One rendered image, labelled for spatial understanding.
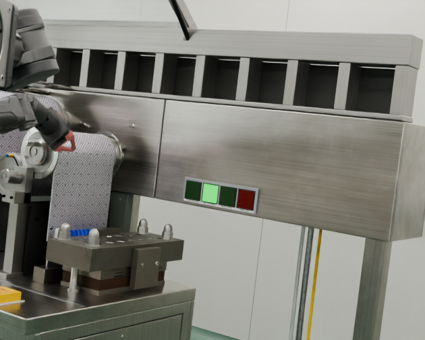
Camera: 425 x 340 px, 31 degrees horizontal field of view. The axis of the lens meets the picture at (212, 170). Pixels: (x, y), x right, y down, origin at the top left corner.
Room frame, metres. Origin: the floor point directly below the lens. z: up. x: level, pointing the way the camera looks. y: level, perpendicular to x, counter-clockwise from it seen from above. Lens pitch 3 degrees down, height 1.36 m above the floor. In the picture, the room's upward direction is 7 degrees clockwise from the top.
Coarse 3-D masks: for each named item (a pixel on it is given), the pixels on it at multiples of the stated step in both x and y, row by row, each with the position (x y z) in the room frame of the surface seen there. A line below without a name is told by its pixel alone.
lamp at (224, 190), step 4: (224, 188) 2.12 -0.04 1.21; (228, 188) 2.12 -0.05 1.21; (232, 188) 2.11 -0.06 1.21; (224, 192) 2.12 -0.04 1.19; (228, 192) 2.11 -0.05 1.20; (232, 192) 2.11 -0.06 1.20; (220, 196) 2.13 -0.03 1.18; (224, 196) 2.12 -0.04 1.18; (228, 196) 2.11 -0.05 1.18; (232, 196) 2.11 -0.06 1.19; (220, 200) 2.13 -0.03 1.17; (224, 200) 2.12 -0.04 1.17; (228, 200) 2.11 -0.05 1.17; (232, 200) 2.11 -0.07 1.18; (224, 204) 2.12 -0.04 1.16; (228, 204) 2.11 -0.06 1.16; (232, 204) 2.10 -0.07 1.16
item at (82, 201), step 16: (64, 176) 2.08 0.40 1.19; (80, 176) 2.13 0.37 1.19; (96, 176) 2.19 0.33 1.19; (64, 192) 2.08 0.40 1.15; (80, 192) 2.14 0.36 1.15; (96, 192) 2.19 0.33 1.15; (64, 208) 2.09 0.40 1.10; (80, 208) 2.14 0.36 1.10; (96, 208) 2.20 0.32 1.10; (48, 224) 2.05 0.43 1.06; (80, 224) 2.15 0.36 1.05; (96, 224) 2.20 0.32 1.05
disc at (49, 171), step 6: (30, 132) 2.10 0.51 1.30; (24, 138) 2.11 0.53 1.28; (54, 156) 2.04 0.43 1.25; (24, 162) 2.11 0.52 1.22; (54, 162) 2.04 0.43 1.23; (48, 168) 2.05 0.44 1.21; (54, 168) 2.04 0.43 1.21; (36, 174) 2.08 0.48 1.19; (42, 174) 2.06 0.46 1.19; (48, 174) 2.05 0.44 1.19
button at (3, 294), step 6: (0, 288) 1.81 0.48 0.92; (6, 288) 1.82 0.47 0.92; (0, 294) 1.76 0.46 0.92; (6, 294) 1.77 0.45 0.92; (12, 294) 1.78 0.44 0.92; (18, 294) 1.80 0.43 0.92; (0, 300) 1.76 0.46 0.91; (6, 300) 1.77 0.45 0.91; (12, 300) 1.79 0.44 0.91; (18, 300) 1.80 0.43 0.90
